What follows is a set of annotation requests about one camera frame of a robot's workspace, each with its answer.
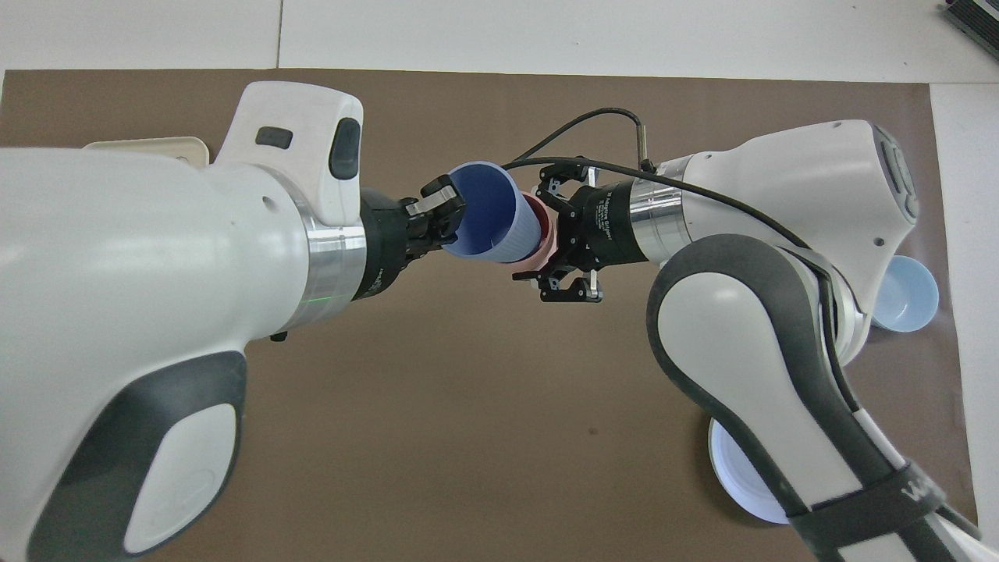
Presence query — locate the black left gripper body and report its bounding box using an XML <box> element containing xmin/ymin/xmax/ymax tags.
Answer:
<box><xmin>354</xmin><ymin>188</ymin><xmax>432</xmax><ymax>302</ymax></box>

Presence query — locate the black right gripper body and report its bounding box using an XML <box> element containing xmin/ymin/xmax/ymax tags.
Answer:
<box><xmin>561</xmin><ymin>180</ymin><xmax>649</xmax><ymax>269</ymax></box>

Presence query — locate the blue ribbed plastic cup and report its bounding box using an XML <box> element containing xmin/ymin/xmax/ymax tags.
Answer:
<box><xmin>440</xmin><ymin>161</ymin><xmax>544</xmax><ymax>265</ymax></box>

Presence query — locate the pink plastic cup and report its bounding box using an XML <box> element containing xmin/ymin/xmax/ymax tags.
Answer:
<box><xmin>520</xmin><ymin>194</ymin><xmax>557</xmax><ymax>272</ymax></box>

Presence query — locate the cream rabbit print tray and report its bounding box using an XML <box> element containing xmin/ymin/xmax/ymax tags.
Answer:
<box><xmin>81</xmin><ymin>137</ymin><xmax>211</xmax><ymax>169</ymax></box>

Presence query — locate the brown paper table cover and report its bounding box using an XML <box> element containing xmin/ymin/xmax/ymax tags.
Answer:
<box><xmin>0</xmin><ymin>69</ymin><xmax>983</xmax><ymax>562</ymax></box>

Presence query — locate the light blue round plate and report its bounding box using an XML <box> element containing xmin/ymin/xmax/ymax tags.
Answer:
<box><xmin>708</xmin><ymin>417</ymin><xmax>791</xmax><ymax>525</ymax></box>

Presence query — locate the light blue bowl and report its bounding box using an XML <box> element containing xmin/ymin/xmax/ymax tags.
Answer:
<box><xmin>871</xmin><ymin>254</ymin><xmax>940</xmax><ymax>333</ymax></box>

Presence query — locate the grey ridged device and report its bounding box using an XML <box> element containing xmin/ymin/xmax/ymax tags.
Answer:
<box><xmin>940</xmin><ymin>0</ymin><xmax>999</xmax><ymax>40</ymax></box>

